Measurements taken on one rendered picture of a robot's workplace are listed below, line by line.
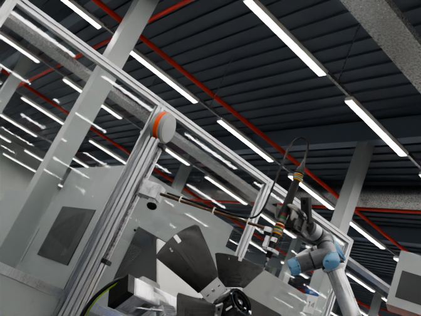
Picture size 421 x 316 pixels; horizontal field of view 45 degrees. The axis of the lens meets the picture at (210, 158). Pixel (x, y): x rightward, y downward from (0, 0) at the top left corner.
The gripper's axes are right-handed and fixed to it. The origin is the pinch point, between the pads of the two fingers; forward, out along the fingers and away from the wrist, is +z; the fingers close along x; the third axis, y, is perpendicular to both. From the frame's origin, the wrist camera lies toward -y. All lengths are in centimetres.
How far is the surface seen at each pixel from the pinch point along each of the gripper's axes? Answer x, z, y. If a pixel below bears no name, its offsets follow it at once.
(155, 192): 46, 34, 13
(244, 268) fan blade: 13.9, -4.9, 29.0
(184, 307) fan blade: -13, 35, 56
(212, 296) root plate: 2.8, 13.7, 46.9
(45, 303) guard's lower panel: 70, 47, 75
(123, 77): 69, 65, -35
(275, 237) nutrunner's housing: -1.7, -1.8, 14.8
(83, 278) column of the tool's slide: 56, 42, 60
